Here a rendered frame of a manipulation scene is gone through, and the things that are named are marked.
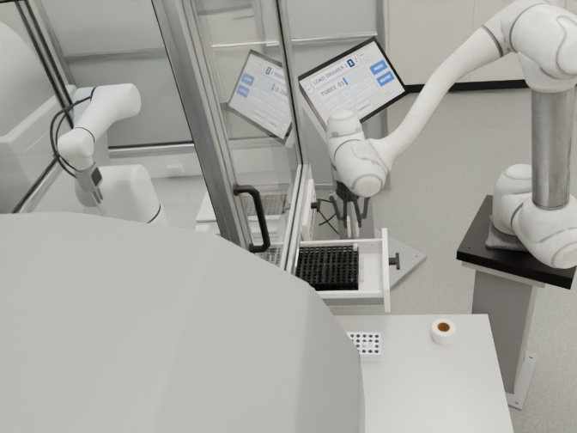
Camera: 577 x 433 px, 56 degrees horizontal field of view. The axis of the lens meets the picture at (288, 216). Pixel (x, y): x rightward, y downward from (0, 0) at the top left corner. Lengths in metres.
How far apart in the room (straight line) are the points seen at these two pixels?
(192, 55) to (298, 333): 0.50
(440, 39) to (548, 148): 2.99
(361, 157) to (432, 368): 0.67
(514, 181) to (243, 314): 1.38
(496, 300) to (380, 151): 0.95
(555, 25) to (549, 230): 0.59
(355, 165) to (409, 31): 3.15
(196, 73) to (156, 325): 0.49
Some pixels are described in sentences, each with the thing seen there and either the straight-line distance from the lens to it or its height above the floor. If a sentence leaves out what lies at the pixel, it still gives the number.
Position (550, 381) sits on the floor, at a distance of 2.68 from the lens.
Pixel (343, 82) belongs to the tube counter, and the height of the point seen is 1.11.
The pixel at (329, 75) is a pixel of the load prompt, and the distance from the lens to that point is 2.42.
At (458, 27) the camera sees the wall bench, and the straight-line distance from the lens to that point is 4.48.
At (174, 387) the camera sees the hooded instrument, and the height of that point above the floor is 1.73.
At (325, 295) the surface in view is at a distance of 1.73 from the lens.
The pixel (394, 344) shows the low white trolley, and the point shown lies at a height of 0.76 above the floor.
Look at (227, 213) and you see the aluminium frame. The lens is 1.09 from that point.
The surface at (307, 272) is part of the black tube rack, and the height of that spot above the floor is 0.90.
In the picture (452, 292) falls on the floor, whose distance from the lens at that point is 2.94.
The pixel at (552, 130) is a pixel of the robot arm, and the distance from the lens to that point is 1.57.
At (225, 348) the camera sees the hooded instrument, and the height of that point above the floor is 1.70.
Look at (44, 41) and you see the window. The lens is 1.04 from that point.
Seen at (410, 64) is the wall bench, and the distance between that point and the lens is 4.58.
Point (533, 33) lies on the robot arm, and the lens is 1.46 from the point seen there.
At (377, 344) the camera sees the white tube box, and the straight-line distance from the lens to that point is 1.71.
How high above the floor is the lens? 2.15
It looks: 38 degrees down
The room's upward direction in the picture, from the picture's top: 11 degrees counter-clockwise
